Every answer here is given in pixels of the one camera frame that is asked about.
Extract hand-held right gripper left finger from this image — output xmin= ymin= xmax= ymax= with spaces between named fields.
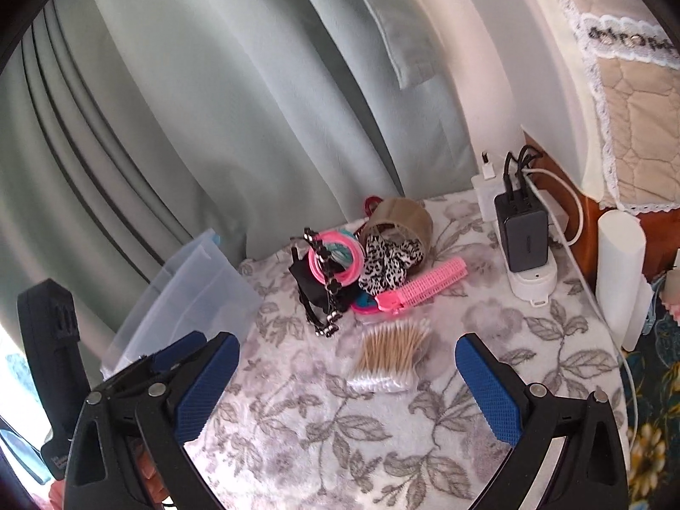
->
xmin=64 ymin=331 xmax=241 ymax=510

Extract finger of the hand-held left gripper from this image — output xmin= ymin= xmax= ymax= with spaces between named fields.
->
xmin=101 ymin=330 xmax=208 ymax=388

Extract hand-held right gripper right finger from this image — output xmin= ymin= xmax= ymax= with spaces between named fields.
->
xmin=455 ymin=332 xmax=632 ymax=510

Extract clear plastic storage box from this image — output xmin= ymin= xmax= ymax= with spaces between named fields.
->
xmin=101 ymin=228 xmax=264 ymax=383

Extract pink hair roller clip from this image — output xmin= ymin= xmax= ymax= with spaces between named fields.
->
xmin=377 ymin=256 xmax=469 ymax=314

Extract leopard print scrunchie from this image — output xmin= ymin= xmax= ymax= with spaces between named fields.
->
xmin=358 ymin=231 xmax=426 ymax=294

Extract teal hair tie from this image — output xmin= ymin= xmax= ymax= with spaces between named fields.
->
xmin=324 ymin=239 xmax=362 ymax=264

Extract brown tape roll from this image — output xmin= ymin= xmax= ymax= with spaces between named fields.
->
xmin=366 ymin=198 xmax=434 ymax=258

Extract floral cloth covered desktop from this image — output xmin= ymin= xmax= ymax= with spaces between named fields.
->
xmin=183 ymin=191 xmax=633 ymax=510

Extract cotton swab pack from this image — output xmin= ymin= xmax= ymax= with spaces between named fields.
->
xmin=346 ymin=320 xmax=432 ymax=394

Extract white power strip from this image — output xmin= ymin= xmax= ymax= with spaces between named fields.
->
xmin=473 ymin=170 xmax=558 ymax=306

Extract black beaded headband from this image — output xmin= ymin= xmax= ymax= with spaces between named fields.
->
xmin=291 ymin=227 xmax=343 ymax=338

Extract round pink rimmed mirror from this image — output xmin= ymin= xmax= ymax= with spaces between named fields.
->
xmin=351 ymin=295 xmax=380 ymax=320

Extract black multi-port charger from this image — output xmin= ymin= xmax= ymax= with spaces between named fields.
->
xmin=494 ymin=191 xmax=549 ymax=272

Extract dark floral bedding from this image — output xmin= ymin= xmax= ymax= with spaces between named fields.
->
xmin=621 ymin=271 xmax=680 ymax=510

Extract white cylinder roll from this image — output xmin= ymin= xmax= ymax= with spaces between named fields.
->
xmin=595 ymin=210 xmax=654 ymax=351

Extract brown wooden panel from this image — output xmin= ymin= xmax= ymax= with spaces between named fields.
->
xmin=523 ymin=127 xmax=601 ymax=277

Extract white plug adapter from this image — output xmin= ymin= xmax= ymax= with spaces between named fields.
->
xmin=472 ymin=151 xmax=501 ymax=221

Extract grey-green curtain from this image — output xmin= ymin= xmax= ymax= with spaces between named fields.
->
xmin=0 ymin=0 xmax=479 ymax=383

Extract beige quilted lace cover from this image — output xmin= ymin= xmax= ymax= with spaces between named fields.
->
xmin=531 ymin=0 xmax=680 ymax=216

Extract pale green hemmed fabric panel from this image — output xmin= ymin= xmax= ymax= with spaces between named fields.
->
xmin=329 ymin=0 xmax=476 ymax=187

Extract pink coil hair ties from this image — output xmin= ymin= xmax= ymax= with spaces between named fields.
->
xmin=309 ymin=229 xmax=367 ymax=285

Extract white charging cable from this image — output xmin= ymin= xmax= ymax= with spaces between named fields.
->
xmin=521 ymin=167 xmax=638 ymax=436

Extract black charging cables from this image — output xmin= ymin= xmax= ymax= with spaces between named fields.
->
xmin=502 ymin=144 xmax=543 ymax=197

